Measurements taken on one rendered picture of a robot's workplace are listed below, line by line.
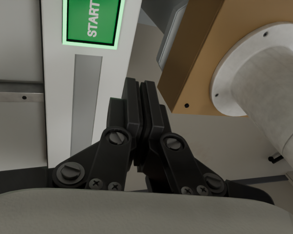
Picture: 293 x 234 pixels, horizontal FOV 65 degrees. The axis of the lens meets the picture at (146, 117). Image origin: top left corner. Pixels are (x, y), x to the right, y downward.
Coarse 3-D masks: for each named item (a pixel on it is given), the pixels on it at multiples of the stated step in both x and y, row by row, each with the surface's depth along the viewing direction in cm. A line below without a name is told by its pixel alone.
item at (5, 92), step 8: (0, 88) 37; (8, 88) 38; (16, 88) 38; (24, 88) 39; (32, 88) 39; (40, 88) 40; (0, 96) 37; (8, 96) 38; (16, 96) 38; (24, 96) 38; (32, 96) 39; (40, 96) 39
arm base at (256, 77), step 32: (256, 32) 35; (288, 32) 36; (224, 64) 37; (256, 64) 36; (288, 64) 33; (224, 96) 42; (256, 96) 35; (288, 96) 31; (288, 128) 30; (288, 160) 31
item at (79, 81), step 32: (128, 0) 23; (128, 32) 25; (64, 64) 25; (96, 64) 27; (128, 64) 28; (64, 96) 28; (96, 96) 30; (64, 128) 31; (96, 128) 33; (64, 160) 35
